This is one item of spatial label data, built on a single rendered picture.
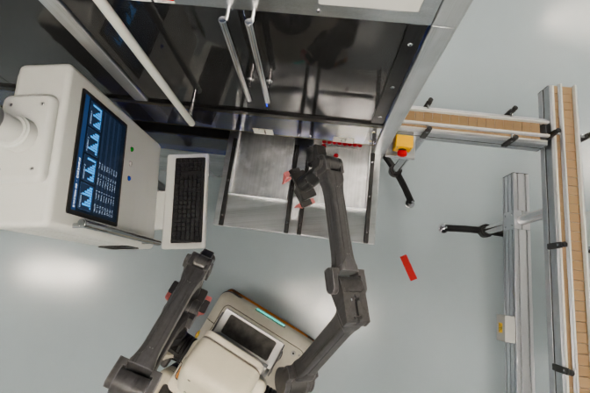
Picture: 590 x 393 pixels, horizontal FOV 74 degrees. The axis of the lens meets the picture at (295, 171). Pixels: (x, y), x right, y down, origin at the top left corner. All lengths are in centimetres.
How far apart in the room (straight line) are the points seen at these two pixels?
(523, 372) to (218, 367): 149
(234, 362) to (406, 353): 156
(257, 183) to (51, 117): 85
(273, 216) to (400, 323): 124
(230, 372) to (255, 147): 96
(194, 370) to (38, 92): 92
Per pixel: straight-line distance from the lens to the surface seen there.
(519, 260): 229
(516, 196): 233
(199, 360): 127
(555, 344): 194
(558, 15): 371
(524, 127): 201
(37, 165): 127
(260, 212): 174
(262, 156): 180
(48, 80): 141
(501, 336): 227
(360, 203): 174
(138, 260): 281
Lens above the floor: 258
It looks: 74 degrees down
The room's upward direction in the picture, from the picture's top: 8 degrees counter-clockwise
